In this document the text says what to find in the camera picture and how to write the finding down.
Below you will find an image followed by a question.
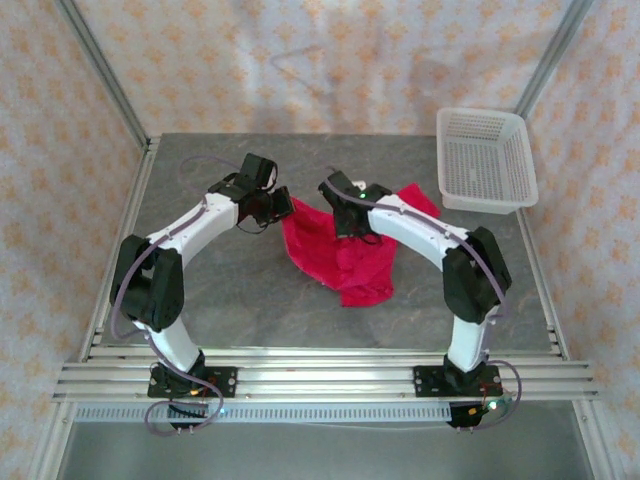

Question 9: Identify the aluminium table side rail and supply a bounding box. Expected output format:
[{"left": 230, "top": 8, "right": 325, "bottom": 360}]
[
  {"left": 24, "top": 137, "right": 162, "bottom": 480},
  {"left": 517, "top": 209, "right": 626, "bottom": 480}
]

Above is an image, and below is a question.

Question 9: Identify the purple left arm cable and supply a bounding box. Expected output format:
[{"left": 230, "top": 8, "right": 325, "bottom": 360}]
[{"left": 110, "top": 155, "right": 251, "bottom": 344}]

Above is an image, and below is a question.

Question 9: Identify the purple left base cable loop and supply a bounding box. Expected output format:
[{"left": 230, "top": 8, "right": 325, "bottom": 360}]
[{"left": 143, "top": 384, "right": 226, "bottom": 437}]

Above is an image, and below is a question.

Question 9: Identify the aluminium base rail beam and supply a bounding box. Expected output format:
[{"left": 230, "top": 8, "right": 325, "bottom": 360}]
[{"left": 52, "top": 344, "right": 599, "bottom": 404}]

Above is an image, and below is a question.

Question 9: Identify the red t-shirt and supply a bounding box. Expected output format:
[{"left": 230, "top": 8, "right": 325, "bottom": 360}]
[{"left": 280, "top": 182, "right": 442, "bottom": 309}]

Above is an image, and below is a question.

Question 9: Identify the white perforated plastic basket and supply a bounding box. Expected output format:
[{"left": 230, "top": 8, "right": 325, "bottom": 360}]
[{"left": 434, "top": 107, "right": 540, "bottom": 215}]

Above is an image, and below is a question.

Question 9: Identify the slotted grey cable duct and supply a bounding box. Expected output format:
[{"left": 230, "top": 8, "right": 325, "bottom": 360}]
[{"left": 74, "top": 402, "right": 454, "bottom": 425}]

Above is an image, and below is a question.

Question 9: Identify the aluminium frame post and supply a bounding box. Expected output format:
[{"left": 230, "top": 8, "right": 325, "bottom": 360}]
[
  {"left": 54, "top": 0, "right": 151, "bottom": 146},
  {"left": 514, "top": 0, "right": 596, "bottom": 119}
]

